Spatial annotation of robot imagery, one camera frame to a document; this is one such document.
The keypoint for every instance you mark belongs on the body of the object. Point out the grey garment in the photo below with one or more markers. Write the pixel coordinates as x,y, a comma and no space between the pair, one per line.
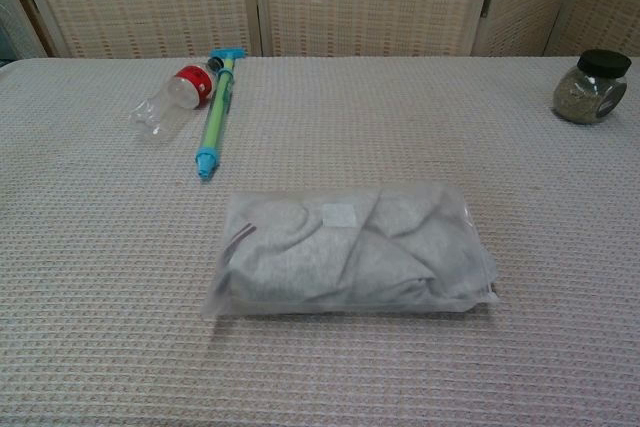
340,252

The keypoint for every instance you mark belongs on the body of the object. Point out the clear zip plastic bag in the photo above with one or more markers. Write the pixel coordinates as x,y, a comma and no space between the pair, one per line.
350,257

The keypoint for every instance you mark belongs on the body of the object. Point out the green and blue hand pump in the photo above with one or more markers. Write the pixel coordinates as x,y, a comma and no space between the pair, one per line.
217,107

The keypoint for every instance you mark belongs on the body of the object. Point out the empty clear plastic bottle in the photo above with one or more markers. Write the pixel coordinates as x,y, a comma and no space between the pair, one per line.
170,102

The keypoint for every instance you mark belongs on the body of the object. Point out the woven white tablecloth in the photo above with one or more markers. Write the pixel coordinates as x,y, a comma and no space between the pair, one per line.
320,347

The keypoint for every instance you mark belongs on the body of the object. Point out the glass jar with black lid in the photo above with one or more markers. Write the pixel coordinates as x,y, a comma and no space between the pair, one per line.
590,89

